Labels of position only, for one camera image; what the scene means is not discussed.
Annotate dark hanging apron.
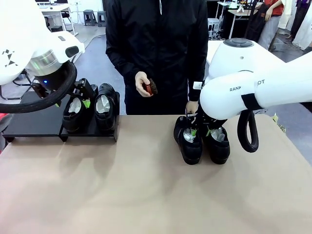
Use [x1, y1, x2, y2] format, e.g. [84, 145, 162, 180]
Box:
[245, 2, 269, 42]

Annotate white paper shoe stuffing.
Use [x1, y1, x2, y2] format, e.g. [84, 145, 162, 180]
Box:
[68, 97, 83, 113]
[183, 128, 197, 142]
[211, 127, 227, 142]
[96, 95, 112, 113]

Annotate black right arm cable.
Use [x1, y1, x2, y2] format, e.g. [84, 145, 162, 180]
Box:
[237, 107, 259, 154]

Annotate person right forearm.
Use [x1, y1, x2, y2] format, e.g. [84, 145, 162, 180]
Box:
[106, 46, 144, 76]

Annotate grey plastic bin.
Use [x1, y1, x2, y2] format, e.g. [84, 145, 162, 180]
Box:
[269, 38, 285, 52]

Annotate black leather shoe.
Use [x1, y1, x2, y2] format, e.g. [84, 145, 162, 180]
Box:
[174, 116, 203, 165]
[203, 125, 231, 165]
[62, 84, 98, 134]
[94, 83, 118, 132]

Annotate white folding table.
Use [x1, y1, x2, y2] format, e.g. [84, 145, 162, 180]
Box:
[206, 39, 290, 66]

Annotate person in black jacket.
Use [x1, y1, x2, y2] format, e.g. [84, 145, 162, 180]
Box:
[105, 0, 209, 116]

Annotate white computer case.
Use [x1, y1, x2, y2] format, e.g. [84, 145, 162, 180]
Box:
[207, 18, 222, 39]

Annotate mannequin in red shirt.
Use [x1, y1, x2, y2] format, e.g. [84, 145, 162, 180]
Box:
[258, 0, 291, 51]

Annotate red wooden shoe brush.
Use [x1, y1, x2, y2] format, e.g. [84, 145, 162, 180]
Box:
[143, 78, 158, 96]

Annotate red grey bundle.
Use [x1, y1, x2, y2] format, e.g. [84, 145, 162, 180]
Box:
[0, 113, 13, 150]

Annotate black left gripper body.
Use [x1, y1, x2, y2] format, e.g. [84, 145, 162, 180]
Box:
[72, 78, 96, 100]

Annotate black shoe stand platform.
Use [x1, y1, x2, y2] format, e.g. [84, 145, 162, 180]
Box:
[59, 92, 120, 142]
[2, 91, 64, 142]

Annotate person left forearm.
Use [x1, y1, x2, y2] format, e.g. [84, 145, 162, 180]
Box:
[187, 48, 208, 102]

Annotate person right hand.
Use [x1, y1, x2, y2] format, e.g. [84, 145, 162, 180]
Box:
[135, 71, 152, 96]

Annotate person left hand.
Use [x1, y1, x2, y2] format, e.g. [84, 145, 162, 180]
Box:
[184, 100, 199, 115]

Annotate black cable strap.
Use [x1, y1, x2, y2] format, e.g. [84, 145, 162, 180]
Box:
[241, 93, 263, 111]

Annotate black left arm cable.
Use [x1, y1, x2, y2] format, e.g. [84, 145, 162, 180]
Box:
[0, 62, 78, 114]

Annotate small grey plastic stool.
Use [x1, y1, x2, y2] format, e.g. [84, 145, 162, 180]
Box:
[97, 11, 107, 27]
[83, 9, 98, 27]

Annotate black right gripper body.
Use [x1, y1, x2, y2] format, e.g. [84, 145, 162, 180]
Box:
[186, 107, 222, 130]

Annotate dark hanging clothes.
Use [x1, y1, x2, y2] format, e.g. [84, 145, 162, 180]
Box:
[290, 0, 312, 51]

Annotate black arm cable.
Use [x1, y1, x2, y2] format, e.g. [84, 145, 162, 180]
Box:
[0, 62, 78, 114]
[237, 107, 259, 154]

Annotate white hanging garment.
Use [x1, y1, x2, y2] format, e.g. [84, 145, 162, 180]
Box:
[277, 0, 293, 29]

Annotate white office desk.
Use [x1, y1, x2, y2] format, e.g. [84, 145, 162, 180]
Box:
[36, 1, 79, 34]

